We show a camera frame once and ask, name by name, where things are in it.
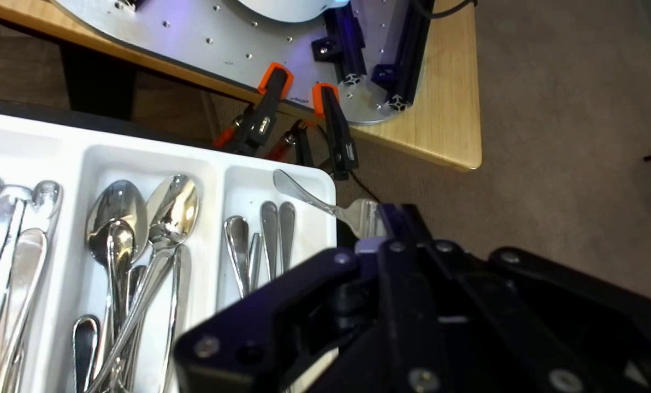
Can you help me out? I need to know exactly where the silver fork handle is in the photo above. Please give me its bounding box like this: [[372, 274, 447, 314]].
[[224, 215, 251, 299], [259, 200, 281, 282], [278, 201, 297, 273]]

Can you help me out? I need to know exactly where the silver spoon handle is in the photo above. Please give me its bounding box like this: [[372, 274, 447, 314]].
[[73, 315, 100, 393], [159, 244, 193, 393]]

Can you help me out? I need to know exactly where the large silver spoon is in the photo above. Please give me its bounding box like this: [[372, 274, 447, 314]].
[[85, 180, 149, 393], [85, 174, 200, 393]]

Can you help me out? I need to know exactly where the orange and black clamp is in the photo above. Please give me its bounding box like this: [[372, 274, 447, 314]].
[[264, 82, 360, 182], [212, 62, 295, 157]]

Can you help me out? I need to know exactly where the white cutlery tray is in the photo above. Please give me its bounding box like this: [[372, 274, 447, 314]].
[[0, 109, 338, 393]]

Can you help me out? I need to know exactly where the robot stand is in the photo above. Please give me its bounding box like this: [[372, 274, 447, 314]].
[[0, 0, 483, 173]]

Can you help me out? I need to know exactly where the small silver spoon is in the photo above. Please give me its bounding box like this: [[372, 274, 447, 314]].
[[103, 218, 136, 350]]

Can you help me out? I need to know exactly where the thin black cable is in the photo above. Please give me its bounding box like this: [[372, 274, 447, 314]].
[[313, 123, 383, 205]]

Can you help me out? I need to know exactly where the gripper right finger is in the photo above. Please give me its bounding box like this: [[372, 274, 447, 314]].
[[407, 205, 651, 393]]

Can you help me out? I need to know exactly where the heap of silver knives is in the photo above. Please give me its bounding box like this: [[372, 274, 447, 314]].
[[0, 172, 64, 393]]

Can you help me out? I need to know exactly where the black aluminium profile frame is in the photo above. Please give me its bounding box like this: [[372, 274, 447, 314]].
[[311, 0, 436, 113]]

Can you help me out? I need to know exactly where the silver metal fork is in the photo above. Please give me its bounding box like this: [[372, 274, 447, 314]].
[[273, 169, 385, 240]]

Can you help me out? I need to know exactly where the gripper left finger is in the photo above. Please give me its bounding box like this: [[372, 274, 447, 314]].
[[174, 204, 447, 393]]

